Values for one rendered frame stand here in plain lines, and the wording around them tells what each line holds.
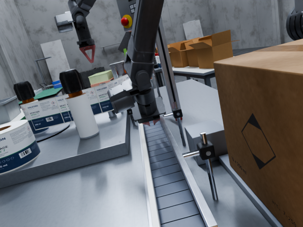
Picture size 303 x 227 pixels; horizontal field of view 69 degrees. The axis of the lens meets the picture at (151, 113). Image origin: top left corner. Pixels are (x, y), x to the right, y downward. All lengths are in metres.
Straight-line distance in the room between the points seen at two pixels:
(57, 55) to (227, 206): 11.81
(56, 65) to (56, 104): 10.79
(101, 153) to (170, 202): 0.43
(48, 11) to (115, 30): 3.26
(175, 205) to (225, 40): 2.42
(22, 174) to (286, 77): 0.88
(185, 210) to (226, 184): 0.17
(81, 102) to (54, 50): 11.25
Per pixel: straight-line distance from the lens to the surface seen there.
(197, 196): 0.36
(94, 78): 5.52
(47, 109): 1.28
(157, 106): 0.70
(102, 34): 12.50
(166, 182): 0.55
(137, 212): 0.57
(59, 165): 0.91
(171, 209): 0.47
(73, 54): 12.42
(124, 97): 0.61
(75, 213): 0.66
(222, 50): 2.73
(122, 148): 0.84
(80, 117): 0.99
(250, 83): 0.39
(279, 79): 0.33
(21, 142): 0.99
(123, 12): 1.16
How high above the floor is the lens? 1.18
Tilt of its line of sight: 16 degrees down
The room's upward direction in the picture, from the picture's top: 15 degrees counter-clockwise
